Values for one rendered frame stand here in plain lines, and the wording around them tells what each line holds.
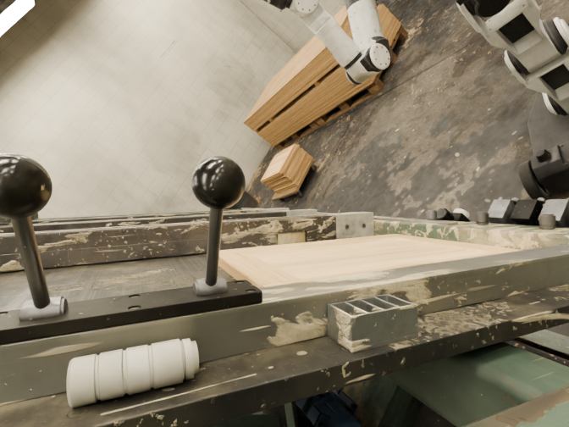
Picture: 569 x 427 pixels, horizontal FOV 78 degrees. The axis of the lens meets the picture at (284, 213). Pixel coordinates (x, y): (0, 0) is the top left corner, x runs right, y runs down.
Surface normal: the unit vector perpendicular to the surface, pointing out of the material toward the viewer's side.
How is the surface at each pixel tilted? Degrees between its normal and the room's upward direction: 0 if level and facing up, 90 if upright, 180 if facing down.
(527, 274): 90
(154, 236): 90
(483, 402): 36
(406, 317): 89
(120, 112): 90
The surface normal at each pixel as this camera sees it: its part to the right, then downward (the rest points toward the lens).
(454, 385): -0.92, 0.05
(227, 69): 0.48, -0.12
